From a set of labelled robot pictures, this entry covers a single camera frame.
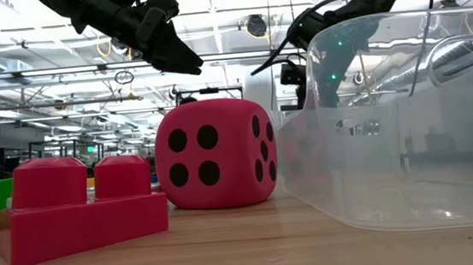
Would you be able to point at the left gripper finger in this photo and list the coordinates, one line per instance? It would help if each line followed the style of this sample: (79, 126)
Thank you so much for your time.
(171, 52)
(179, 70)

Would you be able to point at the red foam die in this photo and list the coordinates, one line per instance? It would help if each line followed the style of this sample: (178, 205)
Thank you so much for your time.
(217, 112)

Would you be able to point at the yellow-orange rectangular brick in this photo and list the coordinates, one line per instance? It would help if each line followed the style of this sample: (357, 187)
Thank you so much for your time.
(91, 182)

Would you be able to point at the white-framed grey card box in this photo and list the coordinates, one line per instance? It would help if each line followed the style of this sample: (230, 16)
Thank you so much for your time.
(91, 194)

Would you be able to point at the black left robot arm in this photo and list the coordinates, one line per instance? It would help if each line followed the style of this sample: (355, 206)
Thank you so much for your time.
(62, 4)

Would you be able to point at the round black ceiling device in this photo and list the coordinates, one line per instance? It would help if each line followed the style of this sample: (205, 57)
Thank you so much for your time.
(256, 26)

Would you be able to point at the clear plastic bin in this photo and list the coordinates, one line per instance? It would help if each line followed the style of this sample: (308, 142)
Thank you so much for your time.
(395, 178)

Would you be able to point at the red two-stud toy block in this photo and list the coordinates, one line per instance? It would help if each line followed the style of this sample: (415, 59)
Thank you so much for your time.
(77, 228)

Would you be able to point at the black background frame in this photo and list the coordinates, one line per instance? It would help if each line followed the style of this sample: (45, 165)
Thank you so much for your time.
(209, 90)

